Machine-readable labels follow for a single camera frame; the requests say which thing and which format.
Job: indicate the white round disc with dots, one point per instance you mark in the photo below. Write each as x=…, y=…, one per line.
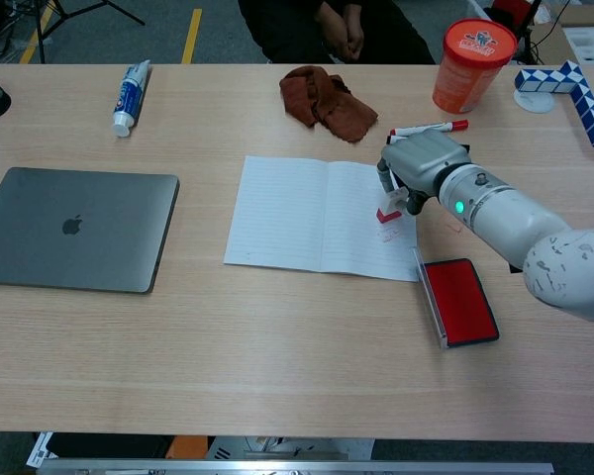
x=534, y=103

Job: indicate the aluminium profile rail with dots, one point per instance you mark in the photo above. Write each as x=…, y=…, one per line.
x=277, y=467

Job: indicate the crumpled brown cloth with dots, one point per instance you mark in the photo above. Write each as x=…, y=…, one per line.
x=326, y=104

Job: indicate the blue white snake puzzle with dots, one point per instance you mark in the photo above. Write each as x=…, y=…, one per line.
x=544, y=81

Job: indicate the seated person in black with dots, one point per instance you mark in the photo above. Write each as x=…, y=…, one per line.
x=297, y=29

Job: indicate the grey closed laptop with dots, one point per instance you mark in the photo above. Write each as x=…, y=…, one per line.
x=69, y=227

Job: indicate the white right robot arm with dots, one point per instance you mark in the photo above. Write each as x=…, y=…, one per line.
x=524, y=227

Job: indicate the blue white toothpaste tube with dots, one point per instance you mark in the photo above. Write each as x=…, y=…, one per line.
x=128, y=99

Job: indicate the open lined notebook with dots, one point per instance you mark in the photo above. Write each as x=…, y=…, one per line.
x=287, y=213

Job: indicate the red capped whiteboard marker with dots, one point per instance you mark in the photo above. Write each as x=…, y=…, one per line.
x=458, y=125

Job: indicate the orange plastic canister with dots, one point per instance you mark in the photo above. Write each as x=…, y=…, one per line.
x=463, y=74

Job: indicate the white device under table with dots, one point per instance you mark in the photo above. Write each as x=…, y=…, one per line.
x=287, y=447

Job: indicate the black tripod stand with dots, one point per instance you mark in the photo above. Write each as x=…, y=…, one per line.
x=62, y=15

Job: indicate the red ink pad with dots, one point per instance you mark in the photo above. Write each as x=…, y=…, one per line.
x=458, y=302

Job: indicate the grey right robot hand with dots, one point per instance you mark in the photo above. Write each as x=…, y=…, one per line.
x=425, y=158

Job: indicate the white paper label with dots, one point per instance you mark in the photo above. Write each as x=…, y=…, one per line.
x=39, y=450

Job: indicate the white foam tray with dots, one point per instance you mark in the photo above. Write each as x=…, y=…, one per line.
x=591, y=44

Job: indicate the small red white stamp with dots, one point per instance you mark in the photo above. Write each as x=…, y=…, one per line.
x=388, y=215

